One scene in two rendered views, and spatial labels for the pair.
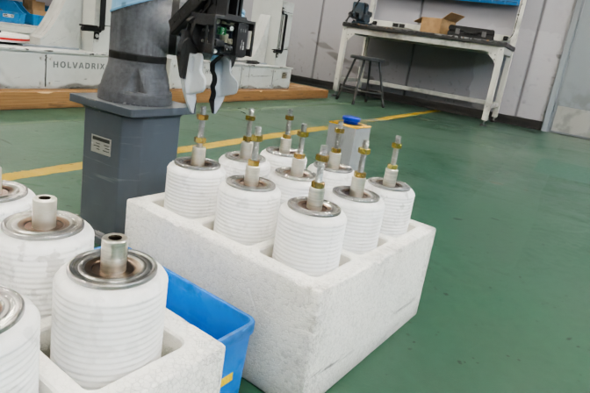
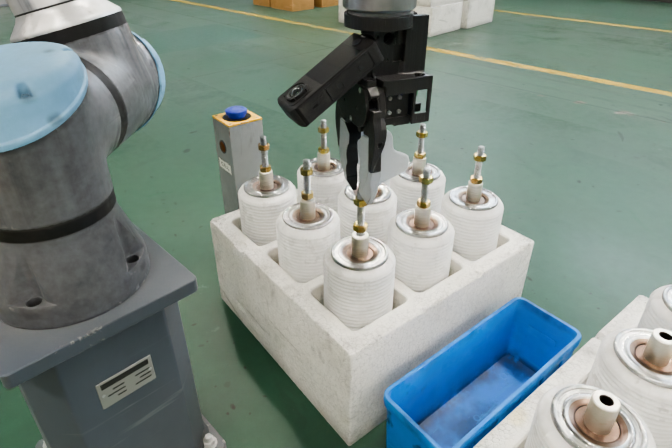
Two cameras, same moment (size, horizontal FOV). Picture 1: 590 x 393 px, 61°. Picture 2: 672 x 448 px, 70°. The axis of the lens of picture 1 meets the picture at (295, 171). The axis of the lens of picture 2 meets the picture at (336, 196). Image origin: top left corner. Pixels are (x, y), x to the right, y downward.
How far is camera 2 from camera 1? 0.96 m
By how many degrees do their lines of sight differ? 68
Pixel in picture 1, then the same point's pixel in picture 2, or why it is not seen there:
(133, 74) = (117, 234)
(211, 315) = (490, 331)
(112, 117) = (141, 323)
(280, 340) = (508, 295)
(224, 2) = (419, 54)
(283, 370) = not seen: hidden behind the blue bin
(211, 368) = not seen: hidden behind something
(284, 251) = (490, 242)
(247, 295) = (487, 294)
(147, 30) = (102, 143)
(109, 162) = (155, 386)
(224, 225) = (442, 270)
